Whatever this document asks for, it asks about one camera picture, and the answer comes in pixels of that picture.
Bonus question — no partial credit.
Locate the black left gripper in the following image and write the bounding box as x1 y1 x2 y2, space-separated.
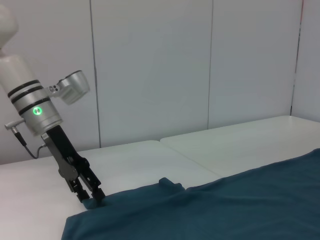
40 124 106 203

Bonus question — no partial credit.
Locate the teal t-shirt with FREE print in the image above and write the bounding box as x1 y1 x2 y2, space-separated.
61 148 320 240

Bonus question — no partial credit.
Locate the left arm plug with cable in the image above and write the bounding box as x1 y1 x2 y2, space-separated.
3 119 50 159

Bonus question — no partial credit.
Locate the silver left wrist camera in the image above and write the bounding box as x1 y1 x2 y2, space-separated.
48 70 91 106

